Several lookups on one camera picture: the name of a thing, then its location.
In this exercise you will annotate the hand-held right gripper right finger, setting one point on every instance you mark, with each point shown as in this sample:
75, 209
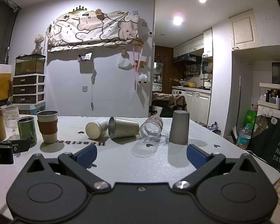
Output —
196, 155

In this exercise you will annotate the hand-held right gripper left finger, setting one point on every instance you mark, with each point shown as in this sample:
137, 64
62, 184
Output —
87, 155

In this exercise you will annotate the white cup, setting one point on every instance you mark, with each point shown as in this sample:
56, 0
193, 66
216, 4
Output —
94, 129

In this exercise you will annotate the green printed cup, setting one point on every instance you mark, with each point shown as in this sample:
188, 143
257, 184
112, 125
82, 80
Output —
26, 129

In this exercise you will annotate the grey cup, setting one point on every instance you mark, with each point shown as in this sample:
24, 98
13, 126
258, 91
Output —
179, 127

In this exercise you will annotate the beige steel cup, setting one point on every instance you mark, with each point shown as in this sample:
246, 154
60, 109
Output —
124, 127

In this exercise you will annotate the cup with brown sleeve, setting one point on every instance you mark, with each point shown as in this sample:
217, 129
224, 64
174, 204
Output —
47, 127

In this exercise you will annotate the clear pink-patterned glass cup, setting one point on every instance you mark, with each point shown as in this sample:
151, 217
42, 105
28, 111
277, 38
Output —
151, 128

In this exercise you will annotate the small clear shot glass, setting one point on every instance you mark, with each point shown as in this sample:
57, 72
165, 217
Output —
14, 132

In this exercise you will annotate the yellow board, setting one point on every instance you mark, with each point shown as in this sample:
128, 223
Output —
0, 86

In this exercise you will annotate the white kitchen base cabinet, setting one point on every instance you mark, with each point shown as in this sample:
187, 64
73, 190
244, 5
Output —
198, 106

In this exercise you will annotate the plastic water bottle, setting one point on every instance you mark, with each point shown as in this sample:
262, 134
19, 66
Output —
244, 137

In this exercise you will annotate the white drawer unit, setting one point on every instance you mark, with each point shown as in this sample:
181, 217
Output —
29, 88

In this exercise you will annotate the chair with brown cloth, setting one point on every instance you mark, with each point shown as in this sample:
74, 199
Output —
169, 102

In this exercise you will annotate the green bag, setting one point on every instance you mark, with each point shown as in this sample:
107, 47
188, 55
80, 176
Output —
250, 119

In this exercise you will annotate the white washing machine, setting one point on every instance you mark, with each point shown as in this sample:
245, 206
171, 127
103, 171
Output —
178, 92

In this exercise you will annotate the white broom stick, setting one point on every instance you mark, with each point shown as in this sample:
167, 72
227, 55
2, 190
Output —
237, 102

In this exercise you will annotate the black lettered sign board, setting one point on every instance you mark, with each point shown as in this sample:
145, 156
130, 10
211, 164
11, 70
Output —
270, 142

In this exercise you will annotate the glass fish tank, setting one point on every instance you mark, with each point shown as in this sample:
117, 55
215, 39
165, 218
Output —
29, 64

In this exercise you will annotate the white storage shelf box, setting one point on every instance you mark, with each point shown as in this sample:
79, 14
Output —
270, 95

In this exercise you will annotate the brown wooden door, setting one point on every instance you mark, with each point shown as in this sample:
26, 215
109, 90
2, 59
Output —
163, 65

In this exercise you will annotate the white plastic bag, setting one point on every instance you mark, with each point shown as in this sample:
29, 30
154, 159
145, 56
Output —
125, 63

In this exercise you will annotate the dried flower decoration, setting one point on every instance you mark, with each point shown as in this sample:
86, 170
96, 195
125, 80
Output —
38, 42

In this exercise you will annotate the pink ribbon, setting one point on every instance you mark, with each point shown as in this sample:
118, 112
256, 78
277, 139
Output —
137, 63

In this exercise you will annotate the gold crown decoration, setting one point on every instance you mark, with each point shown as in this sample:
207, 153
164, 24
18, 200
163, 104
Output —
78, 9

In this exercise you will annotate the printed cloth on wall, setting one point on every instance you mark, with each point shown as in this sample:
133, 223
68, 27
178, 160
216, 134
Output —
91, 30

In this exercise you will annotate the white wall cabinet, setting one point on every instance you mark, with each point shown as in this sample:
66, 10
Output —
243, 29

